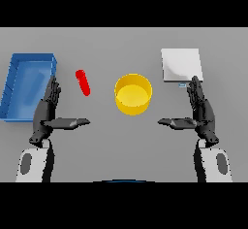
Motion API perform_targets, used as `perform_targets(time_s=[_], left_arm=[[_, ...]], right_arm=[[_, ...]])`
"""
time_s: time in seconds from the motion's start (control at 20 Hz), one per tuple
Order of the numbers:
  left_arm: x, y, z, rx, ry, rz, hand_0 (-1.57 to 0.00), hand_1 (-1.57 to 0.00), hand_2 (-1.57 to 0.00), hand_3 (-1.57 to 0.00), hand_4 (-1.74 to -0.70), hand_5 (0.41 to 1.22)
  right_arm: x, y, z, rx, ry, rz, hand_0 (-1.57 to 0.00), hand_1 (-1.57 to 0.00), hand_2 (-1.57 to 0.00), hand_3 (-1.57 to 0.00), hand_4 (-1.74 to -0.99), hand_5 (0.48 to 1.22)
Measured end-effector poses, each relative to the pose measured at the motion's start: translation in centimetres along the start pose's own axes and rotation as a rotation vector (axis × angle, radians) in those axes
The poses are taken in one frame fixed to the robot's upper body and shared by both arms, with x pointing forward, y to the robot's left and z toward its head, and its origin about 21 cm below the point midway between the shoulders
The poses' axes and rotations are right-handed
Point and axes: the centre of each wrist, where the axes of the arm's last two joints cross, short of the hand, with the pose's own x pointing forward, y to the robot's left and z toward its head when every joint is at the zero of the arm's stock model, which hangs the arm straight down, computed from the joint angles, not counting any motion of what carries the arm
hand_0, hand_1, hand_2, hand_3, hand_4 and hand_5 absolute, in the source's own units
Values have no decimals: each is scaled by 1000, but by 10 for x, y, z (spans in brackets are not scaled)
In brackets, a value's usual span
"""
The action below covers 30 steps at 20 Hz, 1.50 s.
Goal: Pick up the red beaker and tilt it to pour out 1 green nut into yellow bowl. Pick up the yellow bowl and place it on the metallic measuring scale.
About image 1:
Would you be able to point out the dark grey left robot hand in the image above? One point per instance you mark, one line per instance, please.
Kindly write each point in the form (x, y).
(45, 114)

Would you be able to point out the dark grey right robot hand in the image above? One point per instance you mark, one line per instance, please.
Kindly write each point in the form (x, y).
(204, 116)

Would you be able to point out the blue tray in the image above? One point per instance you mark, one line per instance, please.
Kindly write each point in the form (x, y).
(27, 87)

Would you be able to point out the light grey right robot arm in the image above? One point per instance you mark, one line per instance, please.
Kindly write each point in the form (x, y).
(213, 163)

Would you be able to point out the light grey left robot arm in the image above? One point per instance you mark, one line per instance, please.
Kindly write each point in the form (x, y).
(34, 163)

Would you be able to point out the yellow bowl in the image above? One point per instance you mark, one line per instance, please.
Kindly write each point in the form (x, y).
(133, 94)

